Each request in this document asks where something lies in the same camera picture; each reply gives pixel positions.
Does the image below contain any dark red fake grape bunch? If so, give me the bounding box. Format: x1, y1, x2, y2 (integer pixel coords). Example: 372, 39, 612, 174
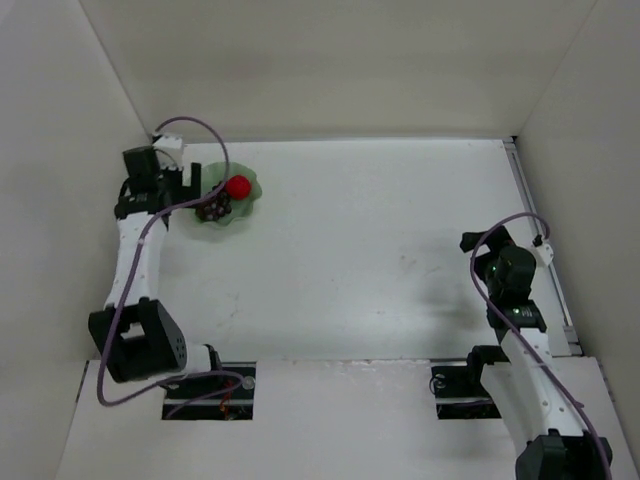
195, 187, 232, 222

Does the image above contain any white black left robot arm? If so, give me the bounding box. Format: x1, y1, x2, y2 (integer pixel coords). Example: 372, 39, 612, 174
88, 137, 220, 383

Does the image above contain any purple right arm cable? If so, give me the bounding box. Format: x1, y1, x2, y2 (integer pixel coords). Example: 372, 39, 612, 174
469, 212, 614, 480

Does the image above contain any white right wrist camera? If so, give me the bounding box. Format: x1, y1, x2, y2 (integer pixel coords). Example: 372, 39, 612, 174
529, 234, 554, 268

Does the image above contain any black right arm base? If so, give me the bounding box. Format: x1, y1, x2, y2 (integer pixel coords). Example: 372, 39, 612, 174
429, 362, 500, 420

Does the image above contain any red fake pomegranate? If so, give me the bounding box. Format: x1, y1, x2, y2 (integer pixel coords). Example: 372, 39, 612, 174
225, 175, 252, 201

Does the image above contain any green glass fruit bowl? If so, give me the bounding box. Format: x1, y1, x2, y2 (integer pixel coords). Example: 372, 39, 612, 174
194, 162, 262, 227

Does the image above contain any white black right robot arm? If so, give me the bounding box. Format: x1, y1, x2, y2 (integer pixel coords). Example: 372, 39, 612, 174
460, 226, 613, 479

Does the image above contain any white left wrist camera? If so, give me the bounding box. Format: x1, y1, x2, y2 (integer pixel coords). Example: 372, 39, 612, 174
152, 132, 185, 163

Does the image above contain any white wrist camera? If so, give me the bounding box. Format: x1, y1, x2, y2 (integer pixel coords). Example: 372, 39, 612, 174
152, 132, 185, 163
529, 234, 554, 268

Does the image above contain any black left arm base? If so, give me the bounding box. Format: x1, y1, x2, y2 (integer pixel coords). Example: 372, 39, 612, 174
161, 362, 257, 421

